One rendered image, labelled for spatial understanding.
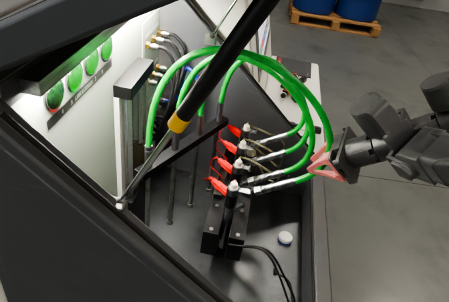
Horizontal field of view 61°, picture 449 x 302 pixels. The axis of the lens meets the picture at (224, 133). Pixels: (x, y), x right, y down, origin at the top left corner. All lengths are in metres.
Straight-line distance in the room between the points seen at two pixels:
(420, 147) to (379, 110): 0.08
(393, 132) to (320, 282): 0.41
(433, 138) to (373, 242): 1.84
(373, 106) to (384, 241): 1.89
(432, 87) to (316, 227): 0.45
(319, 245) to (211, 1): 0.68
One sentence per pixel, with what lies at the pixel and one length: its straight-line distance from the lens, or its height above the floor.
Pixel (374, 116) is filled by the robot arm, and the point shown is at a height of 1.38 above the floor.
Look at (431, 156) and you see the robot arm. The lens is 0.63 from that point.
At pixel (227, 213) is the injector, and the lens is 0.93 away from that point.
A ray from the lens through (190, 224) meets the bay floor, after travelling 1.13.
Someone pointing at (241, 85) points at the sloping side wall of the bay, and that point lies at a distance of 1.08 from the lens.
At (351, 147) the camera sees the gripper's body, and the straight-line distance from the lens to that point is 0.75.
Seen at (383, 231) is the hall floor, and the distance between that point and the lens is 2.57.
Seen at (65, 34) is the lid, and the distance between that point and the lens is 0.34.
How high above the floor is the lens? 1.69
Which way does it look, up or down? 35 degrees down
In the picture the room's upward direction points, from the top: 9 degrees clockwise
